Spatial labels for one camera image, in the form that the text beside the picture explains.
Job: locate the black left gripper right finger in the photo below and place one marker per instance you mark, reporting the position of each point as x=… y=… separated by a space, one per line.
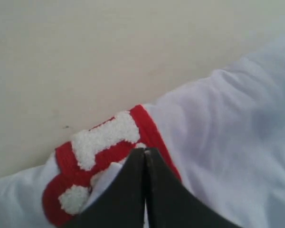
x=169 y=204

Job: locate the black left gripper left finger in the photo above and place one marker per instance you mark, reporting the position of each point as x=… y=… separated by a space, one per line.
x=122 y=204

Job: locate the white t-shirt red lettering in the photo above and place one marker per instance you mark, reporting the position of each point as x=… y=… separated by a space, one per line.
x=222 y=136

